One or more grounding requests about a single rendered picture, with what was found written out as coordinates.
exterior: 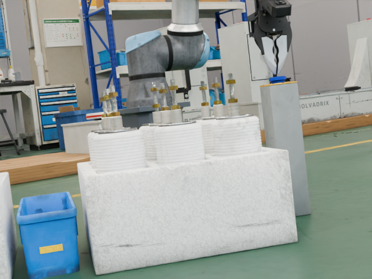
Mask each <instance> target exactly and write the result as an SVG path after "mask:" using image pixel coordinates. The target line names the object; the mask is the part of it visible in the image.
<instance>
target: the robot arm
mask: <svg viewBox="0 0 372 279"><path fill-rule="evenodd" d="M254 4H255V13H253V14H251V15H249V16H247V21H248V27H249V37H250V38H251V37H253V38H254V40H255V43H256V44H257V46H258V47H259V49H260V50H261V51H260V59H261V61H263V62H265V63H266V65H267V67H268V68H269V69H270V71H271V72H272V73H273V74H274V75H275V74H279V73H280V71H281V69H282V67H283V65H284V63H285V60H286V57H287V53H288V51H289V48H290V45H291V40H292V29H291V22H288V20H287V17H286V16H290V15H291V4H290V3H289V2H288V1H287V0H254ZM250 23H251V32H250ZM269 35H271V36H275V35H278V36H277V37H276V39H275V40H274V45H275V48H276V49H275V52H274V53H273V51H272V48H273V40H272V39H270V38H268V37H267V36H269ZM125 47H126V52H125V54H126V58H127V67H128V76H129V81H130V86H129V89H128V95H127V101H126V105H127V109H128V108H134V107H142V106H152V105H153V104H154V99H153V92H151V88H152V82H156V87H158V91H157V98H158V100H157V101H158V103H159V104H160V105H162V97H161V94H160V93H159V90H160V89H161V88H160V83H164V87H165V89H167V93H166V101H167V102H166V103H167V104H172V94H171V91H169V90H168V84H167V81H166V74H165V71H176V70H192V69H197V68H201V67H202V66H204V64H205V63H206V62H207V60H208V57H209V52H210V42H209V37H208V35H207V34H206V33H204V32H203V27H202V26H201V25H200V24H199V0H172V23H171V24H170V25H169V26H168V27H167V35H161V32H160V31H159V30H154V31H150V32H145V33H141V34H137V35H133V36H131V37H129V38H127V39H126V41H125ZM275 60H277V61H276V63H275Z"/></svg>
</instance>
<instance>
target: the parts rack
mask: <svg viewBox="0 0 372 279"><path fill-rule="evenodd" d="M90 4H91V0H89V4H88V6H87V0H81V6H82V14H83V20H84V29H85V38H86V46H87V55H88V61H89V69H90V78H91V87H92V96H93V101H94V109H100V108H102V106H103V104H102V103H101V105H100V103H99V94H98V89H97V80H98V79H109V80H108V84H107V88H106V89H108V88H109V85H110V82H111V79H112V78H113V85H114V86H115V92H117V93H118V96H116V101H117V102H116V103H117V109H118V110H120V109H123V108H122V99H121V90H120V81H119V78H126V77H129V76H128V67H127V65H124V66H117V58H116V48H115V39H114V34H113V25H112V21H113V20H141V19H171V18H172V3H171V2H110V0H104V6H102V7H100V8H98V9H96V10H93V11H91V12H89V9H90ZM225 9H230V10H228V11H225V12H221V13H219V11H222V10H225ZM236 9H240V10H241V15H242V21H243V22H247V8H246V0H240V2H199V18H214V22H215V28H216V38H217V44H219V36H218V30H217V29H220V28H221V25H220V22H222V24H223V25H224V26H225V27H227V25H226V24H225V23H224V22H223V20H222V19H221V18H220V15H221V14H224V13H227V12H231V11H234V10H236ZM90 20H105V21H106V27H107V36H108V45H109V48H108V47H107V45H106V44H105V42H104V41H103V40H102V38H101V37H100V35H99V34H98V32H97V31H96V29H95V28H94V27H93V25H92V24H91V22H90ZM90 27H91V28H92V29H93V31H94V32H95V34H96V35H97V37H98V38H99V39H100V41H101V42H102V44H103V45H104V47H105V48H106V50H107V51H108V53H109V54H110V59H111V60H110V61H106V62H104V63H100V64H96V65H95V62H94V54H93V48H92V39H91V30H90ZM107 63H111V68H109V69H105V70H101V71H97V72H96V71H95V67H96V66H100V65H104V64H107ZM206 70H207V71H212V70H220V73H221V83H222V88H223V89H224V81H223V71H222V65H221V59H216V60H207V62H206Z"/></svg>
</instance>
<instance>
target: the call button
mask: <svg viewBox="0 0 372 279"><path fill-rule="evenodd" d="M285 80H286V76H277V77H271V78H269V81H271V83H272V84H274V83H279V82H285Z"/></svg>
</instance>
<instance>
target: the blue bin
mask: <svg viewBox="0 0 372 279"><path fill-rule="evenodd" d="M76 216H77V209H76V206H75V204H74V202H73V199H72V197H71V195H70V193H69V192H61V193H53V194H46V195H38V196H33V197H26V198H22V199H21V200H20V203H19V208H18V212H17V217H16V218H17V224H18V225H19V231H20V239H21V244H23V249H24V254H25V261H26V265H27V271H28V277H29V279H39V278H45V277H51V276H58V275H64V274H68V273H74V272H78V271H80V264H79V252H78V239H77V235H79V234H78V226H77V221H76Z"/></svg>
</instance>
